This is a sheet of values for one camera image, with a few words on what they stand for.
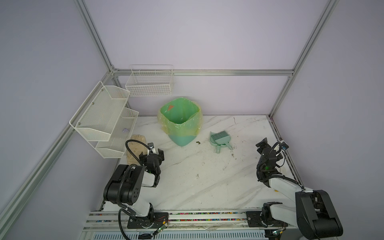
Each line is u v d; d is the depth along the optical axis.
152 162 0.71
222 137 1.05
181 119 1.07
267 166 0.67
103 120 0.78
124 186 0.44
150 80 0.95
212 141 1.04
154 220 0.74
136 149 1.01
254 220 0.73
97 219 0.75
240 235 0.70
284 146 0.70
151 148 0.78
